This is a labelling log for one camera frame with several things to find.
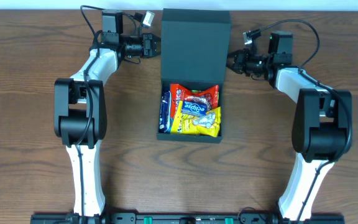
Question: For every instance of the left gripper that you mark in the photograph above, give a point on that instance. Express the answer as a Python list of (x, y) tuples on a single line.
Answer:
[(148, 45)]

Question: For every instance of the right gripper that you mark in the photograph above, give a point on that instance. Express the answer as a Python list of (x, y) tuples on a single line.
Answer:
[(240, 62)]

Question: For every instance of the red Hacks candy bag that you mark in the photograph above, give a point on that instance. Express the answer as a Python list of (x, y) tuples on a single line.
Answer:
[(209, 97)]

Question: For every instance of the dark green box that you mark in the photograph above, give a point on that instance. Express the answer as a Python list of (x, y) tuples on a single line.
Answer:
[(194, 47)]

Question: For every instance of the blue Eclipse mint pack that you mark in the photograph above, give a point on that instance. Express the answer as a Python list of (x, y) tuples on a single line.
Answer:
[(194, 109)]

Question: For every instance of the yellow Hacks candy bag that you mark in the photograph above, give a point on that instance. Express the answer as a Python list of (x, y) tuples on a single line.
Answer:
[(208, 125)]

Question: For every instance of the purple Dairy Milk chocolate bar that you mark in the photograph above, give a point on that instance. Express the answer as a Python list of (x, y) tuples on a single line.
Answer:
[(166, 100)]

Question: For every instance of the blue Oreo cookie pack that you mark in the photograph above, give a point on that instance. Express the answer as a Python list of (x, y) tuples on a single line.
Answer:
[(164, 120)]

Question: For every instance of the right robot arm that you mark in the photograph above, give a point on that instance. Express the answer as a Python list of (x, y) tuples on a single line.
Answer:
[(322, 127)]

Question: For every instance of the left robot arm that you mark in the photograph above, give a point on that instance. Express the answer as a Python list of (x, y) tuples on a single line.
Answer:
[(80, 116)]

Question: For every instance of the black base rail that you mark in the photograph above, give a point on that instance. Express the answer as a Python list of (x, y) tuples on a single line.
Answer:
[(132, 218)]

